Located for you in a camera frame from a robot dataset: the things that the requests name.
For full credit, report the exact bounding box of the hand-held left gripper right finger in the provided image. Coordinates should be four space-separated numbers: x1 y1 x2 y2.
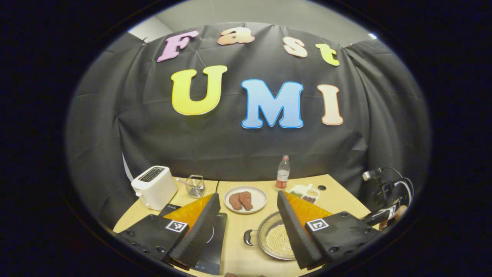
277 190 381 270

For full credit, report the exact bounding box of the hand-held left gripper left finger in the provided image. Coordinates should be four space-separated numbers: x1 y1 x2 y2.
117 193 221 269

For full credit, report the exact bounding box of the black induction cooktop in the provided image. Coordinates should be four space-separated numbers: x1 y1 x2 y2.
158 203 228 275

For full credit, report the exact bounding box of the steel pot with black handle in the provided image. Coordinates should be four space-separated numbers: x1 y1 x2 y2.
243 211 298 261

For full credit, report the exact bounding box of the pile of yellow soybeans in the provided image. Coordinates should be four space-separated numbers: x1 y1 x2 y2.
266 224 294 257

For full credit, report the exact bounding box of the white divided grain tray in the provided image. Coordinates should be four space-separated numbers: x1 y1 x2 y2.
288 184 320 204

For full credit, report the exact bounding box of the white round plate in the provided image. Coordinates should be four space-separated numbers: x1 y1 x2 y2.
224 186 268 214

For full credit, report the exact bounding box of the white toaster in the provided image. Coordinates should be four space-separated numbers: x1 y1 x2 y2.
131 165 178 211

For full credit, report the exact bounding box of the clear plastic bottle red label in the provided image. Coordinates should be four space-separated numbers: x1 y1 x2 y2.
275 155 291 192

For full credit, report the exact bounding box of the black stand with cables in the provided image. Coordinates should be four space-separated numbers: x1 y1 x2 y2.
362 167 415 210

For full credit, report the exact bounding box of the wire mesh basket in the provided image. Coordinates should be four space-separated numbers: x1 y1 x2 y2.
186 175 206 199

